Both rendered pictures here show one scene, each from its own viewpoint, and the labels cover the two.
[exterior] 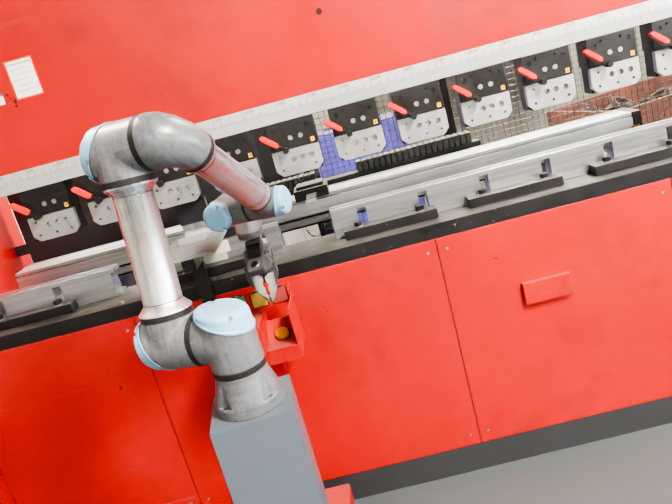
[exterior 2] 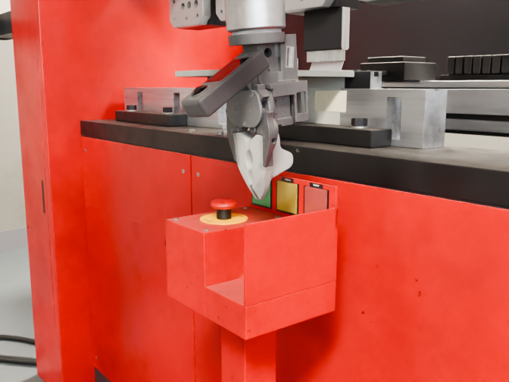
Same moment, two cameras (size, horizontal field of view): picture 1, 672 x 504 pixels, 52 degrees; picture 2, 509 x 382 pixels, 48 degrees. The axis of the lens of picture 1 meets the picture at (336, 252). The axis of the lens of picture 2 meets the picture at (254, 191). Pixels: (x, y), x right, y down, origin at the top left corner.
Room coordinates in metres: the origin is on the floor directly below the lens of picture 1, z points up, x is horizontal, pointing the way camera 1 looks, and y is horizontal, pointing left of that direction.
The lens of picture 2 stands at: (1.35, -0.35, 0.98)
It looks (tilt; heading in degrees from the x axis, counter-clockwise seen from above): 10 degrees down; 49
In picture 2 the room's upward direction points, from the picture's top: straight up
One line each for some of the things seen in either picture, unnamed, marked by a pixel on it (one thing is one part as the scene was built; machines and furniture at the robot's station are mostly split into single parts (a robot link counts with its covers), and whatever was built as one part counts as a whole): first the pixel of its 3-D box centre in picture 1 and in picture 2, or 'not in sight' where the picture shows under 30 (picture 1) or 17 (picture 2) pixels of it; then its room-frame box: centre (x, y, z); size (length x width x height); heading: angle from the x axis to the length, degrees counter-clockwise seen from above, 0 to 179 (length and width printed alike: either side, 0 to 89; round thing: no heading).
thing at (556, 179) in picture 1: (514, 190); not in sight; (2.09, -0.59, 0.89); 0.30 x 0.05 x 0.03; 87
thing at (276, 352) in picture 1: (262, 327); (248, 243); (1.87, 0.26, 0.75); 0.20 x 0.16 x 0.18; 86
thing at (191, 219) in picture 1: (193, 214); (326, 36); (2.19, 0.41, 1.07); 0.10 x 0.02 x 0.10; 87
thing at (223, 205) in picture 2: not in sight; (223, 211); (1.86, 0.31, 0.79); 0.04 x 0.04 x 0.04
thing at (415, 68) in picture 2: not in sight; (374, 68); (2.35, 0.41, 1.01); 0.26 x 0.12 x 0.05; 177
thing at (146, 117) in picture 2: (31, 316); (148, 117); (2.16, 1.01, 0.89); 0.30 x 0.05 x 0.03; 87
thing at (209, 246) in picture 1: (192, 247); (265, 73); (2.05, 0.42, 1.00); 0.26 x 0.18 x 0.01; 177
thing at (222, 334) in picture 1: (225, 333); not in sight; (1.36, 0.27, 0.94); 0.13 x 0.12 x 0.14; 68
